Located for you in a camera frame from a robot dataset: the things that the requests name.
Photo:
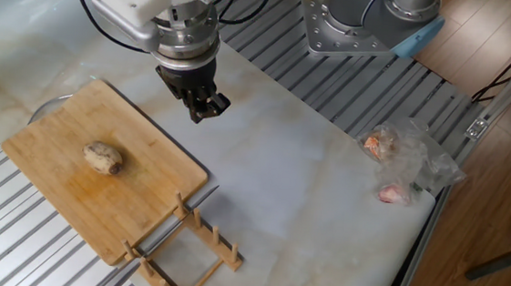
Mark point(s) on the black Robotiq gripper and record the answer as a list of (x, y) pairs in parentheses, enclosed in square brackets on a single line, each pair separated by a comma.
[(187, 80)]

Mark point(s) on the steel cleaver knife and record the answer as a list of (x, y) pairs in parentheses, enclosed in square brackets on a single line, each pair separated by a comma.
[(201, 199)]

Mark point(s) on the marble pattern table mat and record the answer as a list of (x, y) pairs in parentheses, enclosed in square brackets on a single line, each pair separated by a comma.
[(288, 187)]

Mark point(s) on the wooden peg rack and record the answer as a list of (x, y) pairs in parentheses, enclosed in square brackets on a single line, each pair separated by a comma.
[(211, 247)]

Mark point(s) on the bamboo cutting board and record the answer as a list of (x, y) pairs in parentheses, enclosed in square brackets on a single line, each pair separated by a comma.
[(95, 203)]

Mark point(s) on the clear plastic bag with food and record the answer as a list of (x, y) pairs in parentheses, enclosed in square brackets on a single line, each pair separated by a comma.
[(400, 159)]

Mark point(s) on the dark chair leg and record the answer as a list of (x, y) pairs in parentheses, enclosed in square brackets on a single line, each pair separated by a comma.
[(502, 260)]

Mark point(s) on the aluminium frame beam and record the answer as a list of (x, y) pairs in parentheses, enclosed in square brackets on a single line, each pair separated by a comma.
[(436, 221)]

